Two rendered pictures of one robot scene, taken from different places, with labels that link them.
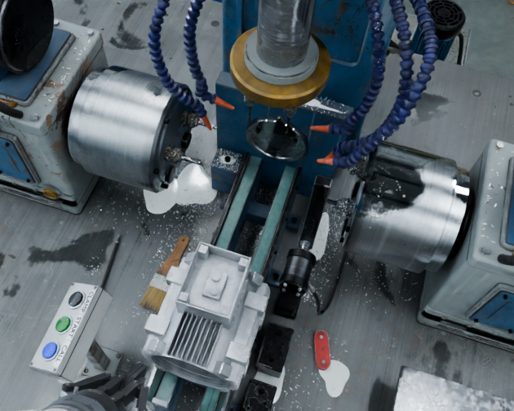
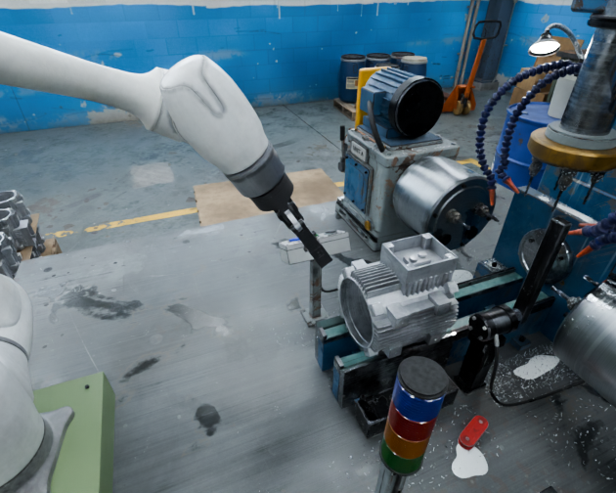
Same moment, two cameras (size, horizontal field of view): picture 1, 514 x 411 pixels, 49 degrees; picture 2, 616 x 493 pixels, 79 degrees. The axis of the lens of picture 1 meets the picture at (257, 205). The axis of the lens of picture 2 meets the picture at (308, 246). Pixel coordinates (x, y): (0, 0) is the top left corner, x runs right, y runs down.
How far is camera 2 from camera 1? 0.61 m
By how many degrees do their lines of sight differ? 43
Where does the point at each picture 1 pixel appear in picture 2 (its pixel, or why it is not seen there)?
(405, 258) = not seen: outside the picture
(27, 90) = (395, 144)
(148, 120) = (451, 178)
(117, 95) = (443, 163)
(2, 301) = not seen: hidden behind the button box
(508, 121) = not seen: outside the picture
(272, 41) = (576, 102)
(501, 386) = not seen: outside the picture
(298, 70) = (589, 137)
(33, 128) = (383, 158)
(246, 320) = (421, 304)
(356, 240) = (570, 326)
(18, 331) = (292, 273)
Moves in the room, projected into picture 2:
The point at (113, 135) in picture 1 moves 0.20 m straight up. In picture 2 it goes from (423, 181) to (437, 111)
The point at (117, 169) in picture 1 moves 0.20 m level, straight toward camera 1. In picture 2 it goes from (412, 205) to (389, 239)
